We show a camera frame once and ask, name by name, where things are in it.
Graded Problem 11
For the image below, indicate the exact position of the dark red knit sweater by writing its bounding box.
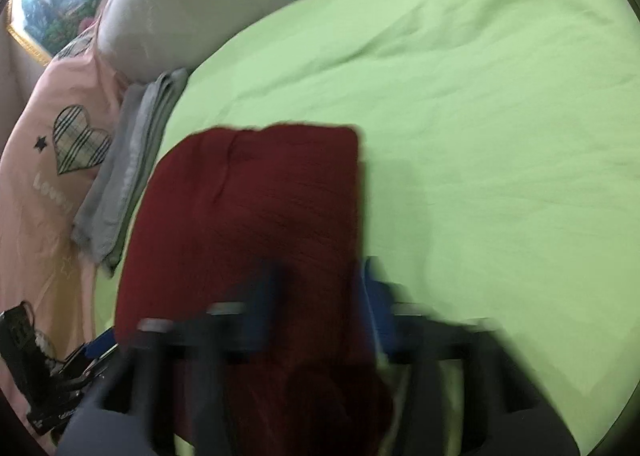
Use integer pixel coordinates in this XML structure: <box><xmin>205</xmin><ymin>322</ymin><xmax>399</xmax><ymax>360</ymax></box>
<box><xmin>115</xmin><ymin>124</ymin><xmax>394</xmax><ymax>455</ymax></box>

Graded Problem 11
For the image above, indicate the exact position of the pink heart-patterned bedding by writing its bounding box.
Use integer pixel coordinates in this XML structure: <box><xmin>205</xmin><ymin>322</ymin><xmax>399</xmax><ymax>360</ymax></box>
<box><xmin>1</xmin><ymin>25</ymin><xmax>128</xmax><ymax>358</ymax></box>

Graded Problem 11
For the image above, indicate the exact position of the folded grey garment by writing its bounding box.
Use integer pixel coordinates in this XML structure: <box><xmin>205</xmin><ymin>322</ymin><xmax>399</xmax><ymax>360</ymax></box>
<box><xmin>72</xmin><ymin>68</ymin><xmax>189</xmax><ymax>275</ymax></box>

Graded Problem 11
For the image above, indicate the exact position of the light green bed sheet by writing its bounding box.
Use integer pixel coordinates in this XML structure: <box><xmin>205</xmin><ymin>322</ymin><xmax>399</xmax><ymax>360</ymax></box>
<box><xmin>92</xmin><ymin>0</ymin><xmax>640</xmax><ymax>456</ymax></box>

